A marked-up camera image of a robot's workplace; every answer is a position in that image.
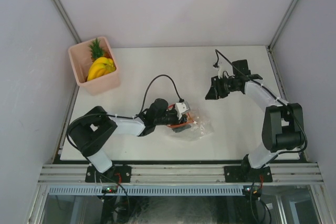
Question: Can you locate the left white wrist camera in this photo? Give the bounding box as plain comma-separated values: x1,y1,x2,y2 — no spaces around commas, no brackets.
175,101,190,119

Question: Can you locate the aluminium rail frame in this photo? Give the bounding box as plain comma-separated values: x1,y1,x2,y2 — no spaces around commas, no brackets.
38,163,323,185

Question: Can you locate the fake pineapple green crown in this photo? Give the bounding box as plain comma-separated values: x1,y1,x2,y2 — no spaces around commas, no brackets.
89,38,108,62

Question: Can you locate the right black camera cable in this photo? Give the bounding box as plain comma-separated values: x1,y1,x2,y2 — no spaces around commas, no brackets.
214,49,308,154

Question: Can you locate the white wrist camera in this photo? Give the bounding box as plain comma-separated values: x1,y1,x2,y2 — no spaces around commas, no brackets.
175,101,190,119
213,60,229,79

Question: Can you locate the pink plastic bin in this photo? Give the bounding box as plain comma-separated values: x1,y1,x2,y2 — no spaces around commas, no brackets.
68,36,121,95

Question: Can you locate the black camera cable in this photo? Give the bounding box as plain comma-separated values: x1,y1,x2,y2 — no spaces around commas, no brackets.
66,74,184,154
214,49,308,154

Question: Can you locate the clear zip top bag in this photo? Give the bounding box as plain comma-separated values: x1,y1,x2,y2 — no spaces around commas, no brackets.
164,103,214,142

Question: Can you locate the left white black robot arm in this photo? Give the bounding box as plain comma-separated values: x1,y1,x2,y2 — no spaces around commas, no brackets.
66,98,193,182

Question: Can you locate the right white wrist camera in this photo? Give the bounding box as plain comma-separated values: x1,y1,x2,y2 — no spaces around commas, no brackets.
213,60,229,79

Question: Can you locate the yellow fake banana bunch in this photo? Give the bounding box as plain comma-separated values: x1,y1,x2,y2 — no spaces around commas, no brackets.
87,57,116,81

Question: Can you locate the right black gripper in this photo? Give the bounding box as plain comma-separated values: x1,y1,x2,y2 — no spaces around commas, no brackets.
205,75,238,101

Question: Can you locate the left black camera cable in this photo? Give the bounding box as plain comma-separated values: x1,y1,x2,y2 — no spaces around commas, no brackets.
66,74,184,154

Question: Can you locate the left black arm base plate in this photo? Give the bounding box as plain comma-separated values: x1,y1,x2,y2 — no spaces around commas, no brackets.
85,165,132,184

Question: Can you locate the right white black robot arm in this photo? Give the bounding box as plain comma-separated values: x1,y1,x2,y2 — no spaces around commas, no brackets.
205,60,308,182

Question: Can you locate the grey slotted cable duct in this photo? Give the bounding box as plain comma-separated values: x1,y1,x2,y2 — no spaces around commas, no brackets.
49,185,244,196

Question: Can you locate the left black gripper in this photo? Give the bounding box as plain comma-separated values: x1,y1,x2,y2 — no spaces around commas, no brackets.
154,109,191,133

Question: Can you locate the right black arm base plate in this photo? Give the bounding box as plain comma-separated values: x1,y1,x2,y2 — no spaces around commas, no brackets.
224,166,273,183

